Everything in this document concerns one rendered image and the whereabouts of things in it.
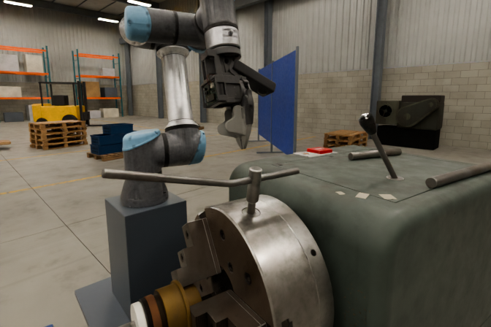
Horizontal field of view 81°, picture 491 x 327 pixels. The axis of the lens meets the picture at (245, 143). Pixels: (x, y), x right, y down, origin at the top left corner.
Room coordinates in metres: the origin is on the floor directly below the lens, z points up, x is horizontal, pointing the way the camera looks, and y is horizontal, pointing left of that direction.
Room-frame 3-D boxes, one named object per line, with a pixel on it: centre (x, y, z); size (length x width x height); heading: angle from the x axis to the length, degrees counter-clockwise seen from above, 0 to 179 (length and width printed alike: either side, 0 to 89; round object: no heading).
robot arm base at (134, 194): (0.92, 0.34, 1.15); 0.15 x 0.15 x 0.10
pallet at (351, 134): (8.28, -2.93, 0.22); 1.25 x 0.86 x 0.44; 139
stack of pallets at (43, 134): (8.46, 5.55, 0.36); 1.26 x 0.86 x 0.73; 147
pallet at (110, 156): (7.06, 3.17, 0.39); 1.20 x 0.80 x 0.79; 144
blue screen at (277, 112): (7.40, -0.68, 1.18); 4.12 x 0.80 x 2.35; 7
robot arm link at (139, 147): (0.92, 0.33, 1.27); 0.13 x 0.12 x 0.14; 117
